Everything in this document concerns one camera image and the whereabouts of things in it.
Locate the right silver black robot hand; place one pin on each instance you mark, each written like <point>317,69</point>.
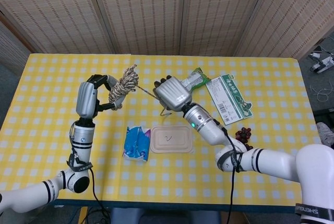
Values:
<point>172,93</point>

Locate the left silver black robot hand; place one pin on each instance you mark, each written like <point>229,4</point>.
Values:
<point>86,101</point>

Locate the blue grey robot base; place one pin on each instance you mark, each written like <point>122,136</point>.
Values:
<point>161,216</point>

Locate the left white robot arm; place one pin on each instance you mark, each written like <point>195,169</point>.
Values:
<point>82,140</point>

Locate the green snack bag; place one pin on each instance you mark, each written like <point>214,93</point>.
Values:
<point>197,79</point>

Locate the yellow checkered tablecloth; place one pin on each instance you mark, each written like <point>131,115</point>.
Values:
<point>52,91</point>

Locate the beige container lid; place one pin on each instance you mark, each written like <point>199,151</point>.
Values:
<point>172,140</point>

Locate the green white packaging card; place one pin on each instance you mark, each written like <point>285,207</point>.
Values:
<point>229,98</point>

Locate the blue tissue pack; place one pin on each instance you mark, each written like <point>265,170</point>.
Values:
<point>135,145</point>

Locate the dark red grape bunch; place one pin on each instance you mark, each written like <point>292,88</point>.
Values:
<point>244,134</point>

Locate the bamboo folding screen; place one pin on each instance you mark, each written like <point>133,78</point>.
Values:
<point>156,12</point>

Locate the yellow tape strip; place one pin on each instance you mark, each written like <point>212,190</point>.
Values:
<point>83,216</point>

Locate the grey white floor device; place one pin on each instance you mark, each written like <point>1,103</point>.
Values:
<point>323,63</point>

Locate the grey fabric shoe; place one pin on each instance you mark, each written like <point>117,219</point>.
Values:
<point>326,132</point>

